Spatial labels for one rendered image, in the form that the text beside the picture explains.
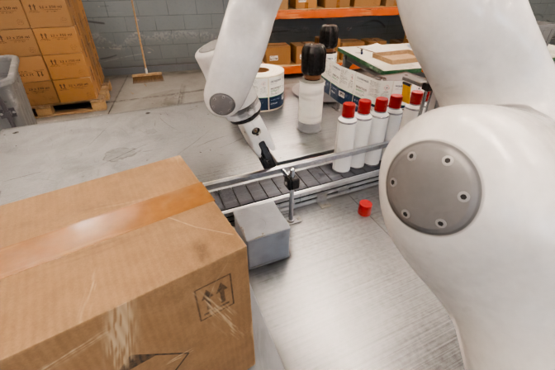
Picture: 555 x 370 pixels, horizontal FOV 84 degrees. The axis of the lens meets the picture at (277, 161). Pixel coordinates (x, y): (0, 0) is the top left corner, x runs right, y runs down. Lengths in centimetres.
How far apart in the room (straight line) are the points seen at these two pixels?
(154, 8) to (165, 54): 64
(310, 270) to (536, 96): 51
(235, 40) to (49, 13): 342
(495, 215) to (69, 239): 41
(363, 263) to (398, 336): 16
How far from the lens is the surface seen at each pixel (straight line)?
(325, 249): 76
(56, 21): 390
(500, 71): 36
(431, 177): 23
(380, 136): 92
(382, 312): 68
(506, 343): 31
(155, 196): 46
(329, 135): 111
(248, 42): 56
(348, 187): 91
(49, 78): 406
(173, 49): 525
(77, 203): 49
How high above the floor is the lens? 139
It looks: 32 degrees down
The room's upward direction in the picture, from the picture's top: straight up
